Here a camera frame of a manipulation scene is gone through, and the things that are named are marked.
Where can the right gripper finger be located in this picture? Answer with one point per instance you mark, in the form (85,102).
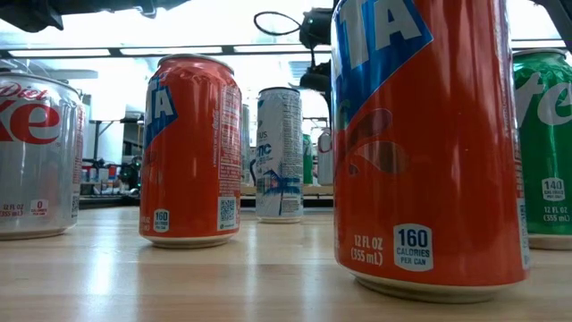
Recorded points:
(315,78)

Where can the green Sprite can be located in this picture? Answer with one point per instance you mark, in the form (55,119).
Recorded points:
(545,156)
(307,161)

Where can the silver Diet Coke can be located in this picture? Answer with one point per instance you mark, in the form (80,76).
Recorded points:
(36,170)
(325,161)

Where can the white Celsius can peach print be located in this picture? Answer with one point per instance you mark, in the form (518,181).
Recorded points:
(246,147)

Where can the orange Fanta can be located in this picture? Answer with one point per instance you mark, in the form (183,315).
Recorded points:
(424,179)
(187,170)

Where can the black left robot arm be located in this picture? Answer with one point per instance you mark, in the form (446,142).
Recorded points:
(31,13)

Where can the background black robot arm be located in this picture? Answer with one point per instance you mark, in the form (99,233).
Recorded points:
(130,173)

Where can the ceiling air vent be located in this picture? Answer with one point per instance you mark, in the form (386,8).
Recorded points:
(297,67)

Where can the thin black background stand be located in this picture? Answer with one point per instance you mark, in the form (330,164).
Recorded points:
(315,120)

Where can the white Celsius can blue palm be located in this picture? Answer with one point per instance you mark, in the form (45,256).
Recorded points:
(279,156)

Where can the black overhead frame bar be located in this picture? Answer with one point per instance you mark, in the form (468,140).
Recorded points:
(114,51)

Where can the black metal table frame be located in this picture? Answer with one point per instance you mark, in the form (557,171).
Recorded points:
(111,202)

